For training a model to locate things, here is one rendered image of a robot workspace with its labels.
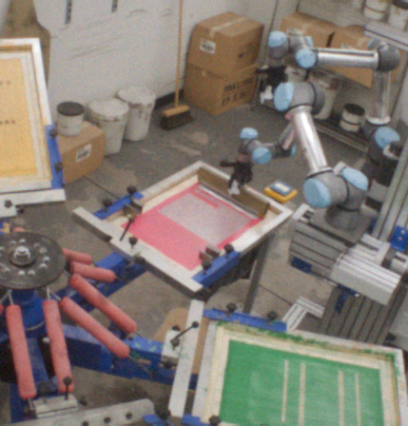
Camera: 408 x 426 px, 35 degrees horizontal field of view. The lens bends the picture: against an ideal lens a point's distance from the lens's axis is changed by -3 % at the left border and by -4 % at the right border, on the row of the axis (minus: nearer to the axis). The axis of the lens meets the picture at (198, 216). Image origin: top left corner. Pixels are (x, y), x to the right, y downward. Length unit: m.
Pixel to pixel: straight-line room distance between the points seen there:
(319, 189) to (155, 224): 0.84
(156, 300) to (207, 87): 2.64
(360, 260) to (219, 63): 3.52
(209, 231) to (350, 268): 0.71
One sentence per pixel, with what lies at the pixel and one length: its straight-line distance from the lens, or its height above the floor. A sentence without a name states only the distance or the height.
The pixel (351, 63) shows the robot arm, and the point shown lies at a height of 1.81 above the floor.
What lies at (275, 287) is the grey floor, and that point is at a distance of 4.39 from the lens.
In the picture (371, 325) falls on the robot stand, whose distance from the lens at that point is 3.25.
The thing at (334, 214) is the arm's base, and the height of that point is 1.31.
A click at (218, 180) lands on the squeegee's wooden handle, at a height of 1.04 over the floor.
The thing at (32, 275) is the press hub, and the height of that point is 1.31.
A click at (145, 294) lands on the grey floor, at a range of 4.13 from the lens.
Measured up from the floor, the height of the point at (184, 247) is 0.96.
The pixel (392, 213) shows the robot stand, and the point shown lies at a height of 1.32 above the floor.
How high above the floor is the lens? 2.78
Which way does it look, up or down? 35 degrees down
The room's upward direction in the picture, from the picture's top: 11 degrees clockwise
